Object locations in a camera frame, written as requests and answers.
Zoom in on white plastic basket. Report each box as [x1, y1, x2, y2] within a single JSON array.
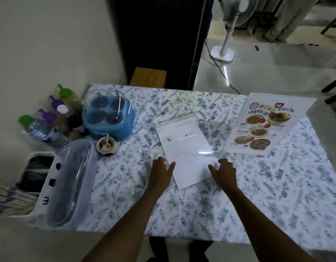
[[13, 151, 58, 219]]

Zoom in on purple cap sauce bottle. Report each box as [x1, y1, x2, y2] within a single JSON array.
[[38, 108, 67, 132], [48, 95, 66, 110]]

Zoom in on black power cable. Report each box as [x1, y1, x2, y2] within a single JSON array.
[[204, 39, 240, 95]]

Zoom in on person's legs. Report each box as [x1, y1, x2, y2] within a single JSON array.
[[149, 237, 213, 262]]

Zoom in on green cap water bottle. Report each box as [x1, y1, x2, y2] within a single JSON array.
[[18, 115, 70, 150]]

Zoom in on light wooden stool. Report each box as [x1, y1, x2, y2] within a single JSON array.
[[129, 67, 167, 89]]

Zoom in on clear plastic lidded container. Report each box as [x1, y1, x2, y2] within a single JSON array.
[[42, 139, 99, 230]]

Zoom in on white standing fan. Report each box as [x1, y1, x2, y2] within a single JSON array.
[[211, 0, 259, 63]]

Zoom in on menu paper with large dishes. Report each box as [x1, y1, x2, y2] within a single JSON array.
[[225, 92, 318, 157]]

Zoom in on person's right forearm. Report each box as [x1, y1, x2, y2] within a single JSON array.
[[220, 184, 316, 262]]

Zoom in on beige curtain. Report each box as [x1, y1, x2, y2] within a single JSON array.
[[263, 0, 321, 43]]

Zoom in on green cap sauce bottle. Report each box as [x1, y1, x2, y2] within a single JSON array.
[[56, 84, 84, 112]]

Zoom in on person's left hand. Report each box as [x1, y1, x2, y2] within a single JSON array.
[[147, 156, 176, 190]]

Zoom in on person's right hand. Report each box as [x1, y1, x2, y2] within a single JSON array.
[[208, 158, 238, 193]]

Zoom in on menu paper with red lanterns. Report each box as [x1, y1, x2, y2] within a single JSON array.
[[154, 111, 228, 191]]

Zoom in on striped cloth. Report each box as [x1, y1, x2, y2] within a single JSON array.
[[0, 182, 39, 220]]

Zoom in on blue condiment caddy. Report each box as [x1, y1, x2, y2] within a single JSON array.
[[82, 89, 135, 142]]

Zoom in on black refrigerator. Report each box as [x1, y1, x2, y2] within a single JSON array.
[[103, 0, 220, 91]]

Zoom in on table with floral cloth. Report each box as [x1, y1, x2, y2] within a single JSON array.
[[75, 84, 336, 251]]

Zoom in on person's left forearm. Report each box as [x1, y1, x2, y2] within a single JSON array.
[[82, 184, 166, 262]]

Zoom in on small ceramic bowl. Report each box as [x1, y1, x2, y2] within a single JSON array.
[[96, 135, 119, 156]]

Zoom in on white cap dark bottle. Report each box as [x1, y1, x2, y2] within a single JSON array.
[[56, 104, 84, 129]]

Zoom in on dark wooden chair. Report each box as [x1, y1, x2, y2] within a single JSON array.
[[320, 8, 336, 47]]

